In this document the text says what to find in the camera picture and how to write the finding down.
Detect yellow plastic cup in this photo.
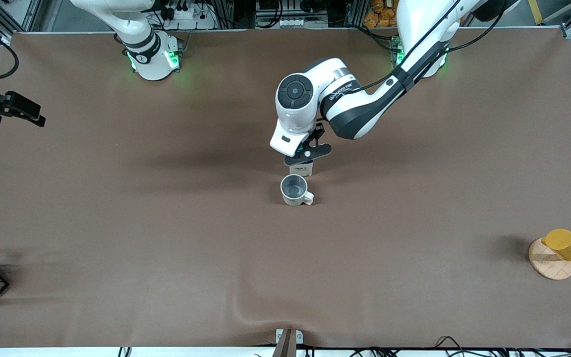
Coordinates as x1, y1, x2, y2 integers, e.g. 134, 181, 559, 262
542, 229, 571, 262

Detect grey ceramic mug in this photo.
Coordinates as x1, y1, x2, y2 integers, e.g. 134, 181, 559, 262
280, 174, 315, 207

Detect orange snack packages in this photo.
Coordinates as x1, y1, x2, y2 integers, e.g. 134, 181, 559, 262
363, 0, 399, 28

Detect white power strip black plugs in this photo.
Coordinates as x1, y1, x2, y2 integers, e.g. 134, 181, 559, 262
159, 0, 217, 30

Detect round wooden stand base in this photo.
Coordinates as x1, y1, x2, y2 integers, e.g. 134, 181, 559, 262
528, 237, 571, 281

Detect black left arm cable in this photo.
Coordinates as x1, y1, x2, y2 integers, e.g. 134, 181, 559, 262
345, 0, 509, 95

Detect metal table edge bracket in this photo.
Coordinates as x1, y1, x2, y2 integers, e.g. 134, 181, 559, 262
273, 328, 304, 357

